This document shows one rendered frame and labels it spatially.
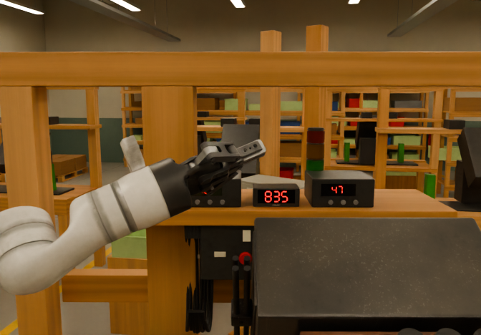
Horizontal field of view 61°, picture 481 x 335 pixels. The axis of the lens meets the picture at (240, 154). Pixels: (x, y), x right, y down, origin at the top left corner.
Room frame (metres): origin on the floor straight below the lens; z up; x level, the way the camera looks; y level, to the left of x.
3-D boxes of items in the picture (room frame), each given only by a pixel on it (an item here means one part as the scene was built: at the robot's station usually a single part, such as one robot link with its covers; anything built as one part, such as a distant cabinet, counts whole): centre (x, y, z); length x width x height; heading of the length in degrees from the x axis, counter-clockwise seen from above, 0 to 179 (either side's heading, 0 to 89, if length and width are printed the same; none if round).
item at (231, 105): (7.96, -0.45, 1.12); 3.01 x 0.54 x 2.24; 81
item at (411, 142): (10.01, -2.89, 1.12); 3.01 x 0.54 x 2.23; 81
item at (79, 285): (1.23, -0.09, 1.23); 1.30 x 0.05 x 0.09; 90
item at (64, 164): (9.36, 4.19, 0.22); 1.20 x 0.81 x 0.44; 174
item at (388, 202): (1.12, -0.09, 1.52); 0.90 x 0.25 x 0.04; 90
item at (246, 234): (1.07, 0.02, 1.42); 0.17 x 0.12 x 0.15; 90
